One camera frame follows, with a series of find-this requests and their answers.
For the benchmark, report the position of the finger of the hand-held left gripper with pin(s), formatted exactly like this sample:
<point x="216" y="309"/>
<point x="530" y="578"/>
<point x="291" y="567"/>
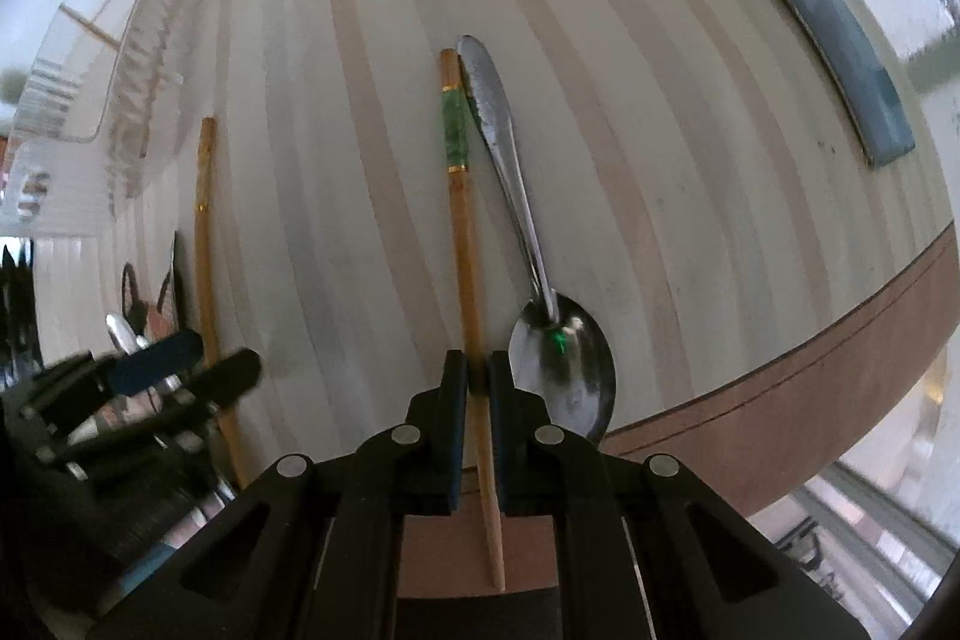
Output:
<point x="161" y="359"/>
<point x="225" y="371"/>

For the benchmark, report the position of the large metal spoon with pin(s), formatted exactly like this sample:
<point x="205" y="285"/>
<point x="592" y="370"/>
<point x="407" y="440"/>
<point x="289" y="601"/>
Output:
<point x="562" y="377"/>

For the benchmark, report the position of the plain wooden chopstick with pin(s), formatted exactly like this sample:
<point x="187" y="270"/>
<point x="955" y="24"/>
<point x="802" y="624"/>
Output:
<point x="205" y="250"/>

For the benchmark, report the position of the clear plastic container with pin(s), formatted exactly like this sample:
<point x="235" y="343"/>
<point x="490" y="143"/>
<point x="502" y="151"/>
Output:
<point x="97" y="55"/>

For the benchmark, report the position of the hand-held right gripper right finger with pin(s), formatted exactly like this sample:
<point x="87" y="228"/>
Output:
<point x="502" y="437"/>

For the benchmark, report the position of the wooden chopstick with green band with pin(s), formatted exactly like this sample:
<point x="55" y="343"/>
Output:
<point x="466" y="250"/>

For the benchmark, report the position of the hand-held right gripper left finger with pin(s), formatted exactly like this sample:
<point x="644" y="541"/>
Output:
<point x="452" y="430"/>

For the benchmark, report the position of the small metal spoon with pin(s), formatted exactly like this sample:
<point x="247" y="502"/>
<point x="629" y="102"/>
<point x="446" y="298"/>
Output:
<point x="121" y="329"/>

